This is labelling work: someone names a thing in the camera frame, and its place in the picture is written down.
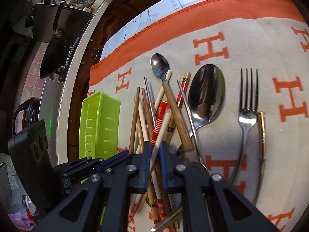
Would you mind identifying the steel splash panel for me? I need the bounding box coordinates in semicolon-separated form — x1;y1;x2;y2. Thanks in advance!
38;78;64;166

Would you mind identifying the black rice cooker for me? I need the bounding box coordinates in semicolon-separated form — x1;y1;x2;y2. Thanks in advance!
12;97;40;136

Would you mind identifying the black wok pan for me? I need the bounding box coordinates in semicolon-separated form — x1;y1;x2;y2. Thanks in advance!
39;0;80;80

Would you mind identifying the orange beige H blanket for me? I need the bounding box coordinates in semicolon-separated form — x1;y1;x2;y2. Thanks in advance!
89;0;308;231

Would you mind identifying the steel fork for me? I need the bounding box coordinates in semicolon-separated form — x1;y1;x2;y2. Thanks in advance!
229;68;259;185

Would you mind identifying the green plastic utensil tray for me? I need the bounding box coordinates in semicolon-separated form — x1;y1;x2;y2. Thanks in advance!
78;90;122;184

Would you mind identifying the steel soup ladle spoon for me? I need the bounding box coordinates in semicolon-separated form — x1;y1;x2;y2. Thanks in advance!
151;161;209;232

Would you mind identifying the red gold tipped chopstick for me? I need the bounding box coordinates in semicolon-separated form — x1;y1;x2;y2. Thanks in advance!
166;71;191;144

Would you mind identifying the large steel tablespoon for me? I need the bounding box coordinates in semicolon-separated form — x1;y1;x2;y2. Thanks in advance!
187;64;225;138

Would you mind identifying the wooden-handled small spoon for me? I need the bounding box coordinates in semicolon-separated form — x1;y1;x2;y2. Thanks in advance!
150;53;192;151

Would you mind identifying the gold-handled small spoon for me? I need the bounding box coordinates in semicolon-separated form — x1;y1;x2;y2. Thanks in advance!
253;111;267;205

